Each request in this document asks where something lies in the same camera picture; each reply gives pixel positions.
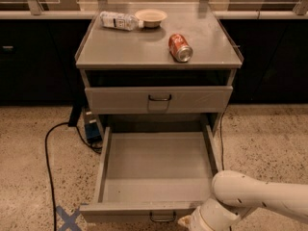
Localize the red soda can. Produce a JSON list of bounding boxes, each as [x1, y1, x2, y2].
[[168, 34, 193, 63]]

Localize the grey drawer cabinet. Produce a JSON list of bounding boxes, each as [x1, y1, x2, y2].
[[76, 3, 243, 135]]

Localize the grey drawer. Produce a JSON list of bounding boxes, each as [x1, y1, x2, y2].
[[80, 126, 221, 222], [85, 86, 233, 115]]

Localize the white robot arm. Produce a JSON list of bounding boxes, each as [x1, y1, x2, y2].
[[178, 170, 308, 231]]

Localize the blue power box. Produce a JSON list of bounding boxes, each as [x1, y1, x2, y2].
[[83, 108, 101, 143]]

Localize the blue tape cross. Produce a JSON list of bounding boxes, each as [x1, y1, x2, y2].
[[56, 203, 85, 231]]

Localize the black cable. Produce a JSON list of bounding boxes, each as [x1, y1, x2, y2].
[[218, 108, 233, 231], [44, 121, 103, 231]]

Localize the black cable right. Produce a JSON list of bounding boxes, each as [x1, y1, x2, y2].
[[218, 108, 233, 231]]

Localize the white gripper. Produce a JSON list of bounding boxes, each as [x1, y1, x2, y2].
[[177, 215, 200, 231]]

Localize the clear plastic water bottle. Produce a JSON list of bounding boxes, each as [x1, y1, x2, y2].
[[99, 11, 144, 31]]

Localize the black cable left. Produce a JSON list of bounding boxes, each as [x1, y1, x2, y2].
[[44, 121, 103, 231]]

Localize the dark counter cabinets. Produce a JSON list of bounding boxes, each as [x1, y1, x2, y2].
[[0, 15, 308, 105]]

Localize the beige bowl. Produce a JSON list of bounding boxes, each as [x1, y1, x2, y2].
[[135, 9, 167, 28]]

